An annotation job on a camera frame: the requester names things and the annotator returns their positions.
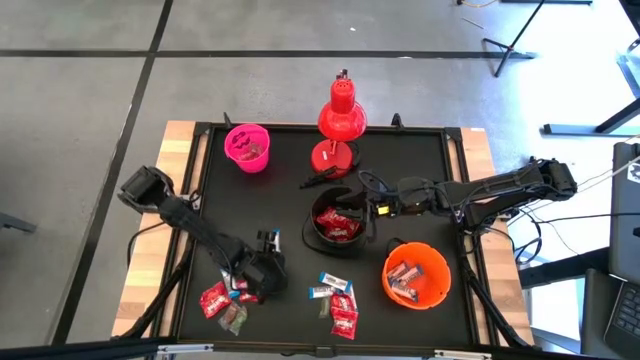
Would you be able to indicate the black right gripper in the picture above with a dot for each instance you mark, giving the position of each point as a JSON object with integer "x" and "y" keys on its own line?
{"x": 412, "y": 197}

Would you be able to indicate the black horizontal frame beam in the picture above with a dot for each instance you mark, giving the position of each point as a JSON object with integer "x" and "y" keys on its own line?
{"x": 75, "y": 350}

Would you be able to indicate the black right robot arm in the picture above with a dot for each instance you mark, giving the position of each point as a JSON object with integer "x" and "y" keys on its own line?
{"x": 500, "y": 192}

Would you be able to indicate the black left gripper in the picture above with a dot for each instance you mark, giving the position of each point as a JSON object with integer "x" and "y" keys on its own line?
{"x": 267, "y": 277}

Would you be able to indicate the black table mat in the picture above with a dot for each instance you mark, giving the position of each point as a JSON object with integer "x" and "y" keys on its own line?
{"x": 280, "y": 205}

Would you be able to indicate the brown wrapped candy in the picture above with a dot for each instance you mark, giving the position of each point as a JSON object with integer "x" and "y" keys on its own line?
{"x": 228, "y": 315}

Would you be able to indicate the silver beam bracket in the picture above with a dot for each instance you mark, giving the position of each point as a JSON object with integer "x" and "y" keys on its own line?
{"x": 185, "y": 348}
{"x": 462, "y": 355}

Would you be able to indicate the black desk leg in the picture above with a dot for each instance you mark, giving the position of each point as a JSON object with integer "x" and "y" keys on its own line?
{"x": 575, "y": 129}

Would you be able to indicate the pink plastic bucket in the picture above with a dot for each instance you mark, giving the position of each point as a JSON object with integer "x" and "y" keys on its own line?
{"x": 250, "y": 167}

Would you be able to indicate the orange plastic bucket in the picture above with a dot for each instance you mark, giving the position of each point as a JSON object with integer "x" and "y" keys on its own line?
{"x": 435, "y": 270}

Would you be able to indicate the red desk lamp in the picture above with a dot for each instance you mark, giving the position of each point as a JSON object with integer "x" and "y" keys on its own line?
{"x": 341, "y": 120}

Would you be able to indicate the grey floor stand foot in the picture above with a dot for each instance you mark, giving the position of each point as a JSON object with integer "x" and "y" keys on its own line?
{"x": 15, "y": 222}

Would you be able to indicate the black side desk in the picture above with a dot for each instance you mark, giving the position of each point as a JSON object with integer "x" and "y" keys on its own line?
{"x": 560, "y": 267}

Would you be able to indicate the black plastic bucket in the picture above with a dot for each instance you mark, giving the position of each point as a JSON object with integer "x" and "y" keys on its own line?
{"x": 334, "y": 246}

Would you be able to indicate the black aluminium table frame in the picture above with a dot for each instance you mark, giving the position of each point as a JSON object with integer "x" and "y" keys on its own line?
{"x": 290, "y": 125}

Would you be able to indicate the black tripod stand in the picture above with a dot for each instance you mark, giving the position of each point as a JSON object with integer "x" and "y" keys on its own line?
{"x": 506, "y": 50}

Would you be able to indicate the black table-level camera mount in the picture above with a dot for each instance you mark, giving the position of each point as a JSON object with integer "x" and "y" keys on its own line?
{"x": 324, "y": 351}

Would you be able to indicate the dark laptop with keyboard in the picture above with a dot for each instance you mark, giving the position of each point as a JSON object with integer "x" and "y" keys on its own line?
{"x": 615, "y": 320}

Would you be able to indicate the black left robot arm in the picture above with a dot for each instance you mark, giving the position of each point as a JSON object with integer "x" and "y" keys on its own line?
{"x": 195, "y": 227}

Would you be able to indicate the grey laptop with sticker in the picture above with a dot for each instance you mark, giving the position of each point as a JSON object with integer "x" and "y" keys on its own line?
{"x": 625, "y": 225}

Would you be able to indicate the silver mounting bracket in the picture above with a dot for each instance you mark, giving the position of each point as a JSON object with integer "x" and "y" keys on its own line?
{"x": 196, "y": 202}

